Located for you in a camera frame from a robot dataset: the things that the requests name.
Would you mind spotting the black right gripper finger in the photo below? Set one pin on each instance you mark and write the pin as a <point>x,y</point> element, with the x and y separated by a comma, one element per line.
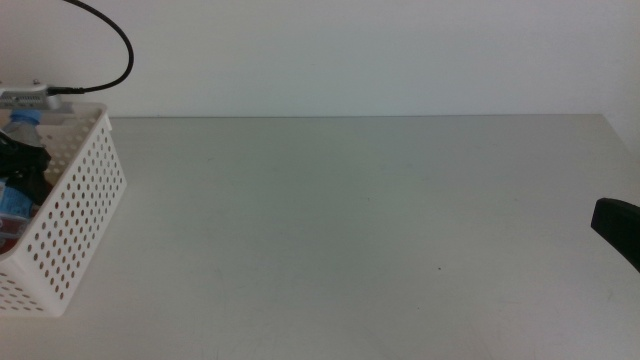
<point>620,225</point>

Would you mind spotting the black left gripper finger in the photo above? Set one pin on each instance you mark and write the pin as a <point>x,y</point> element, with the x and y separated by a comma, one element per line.
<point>35,190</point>

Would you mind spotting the clear water bottle blue label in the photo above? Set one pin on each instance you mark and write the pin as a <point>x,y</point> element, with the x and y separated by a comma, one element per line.
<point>25,117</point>

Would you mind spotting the white perforated plastic basket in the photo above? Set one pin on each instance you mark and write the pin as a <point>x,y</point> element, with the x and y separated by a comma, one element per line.
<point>80,210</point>

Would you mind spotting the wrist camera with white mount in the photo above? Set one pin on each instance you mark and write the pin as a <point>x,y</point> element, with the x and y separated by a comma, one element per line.
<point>27,97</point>

